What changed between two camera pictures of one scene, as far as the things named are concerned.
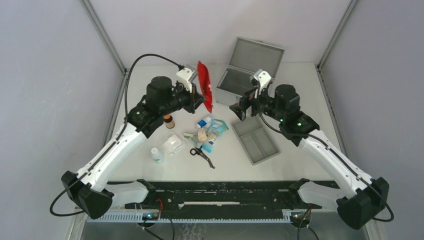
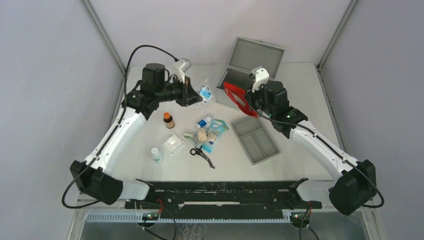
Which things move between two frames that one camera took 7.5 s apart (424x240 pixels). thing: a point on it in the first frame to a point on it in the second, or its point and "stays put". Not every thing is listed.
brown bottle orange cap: (168, 119) stays put
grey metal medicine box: (254, 63) stays put
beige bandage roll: (202, 135) stays put
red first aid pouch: (204, 84) to (237, 94)
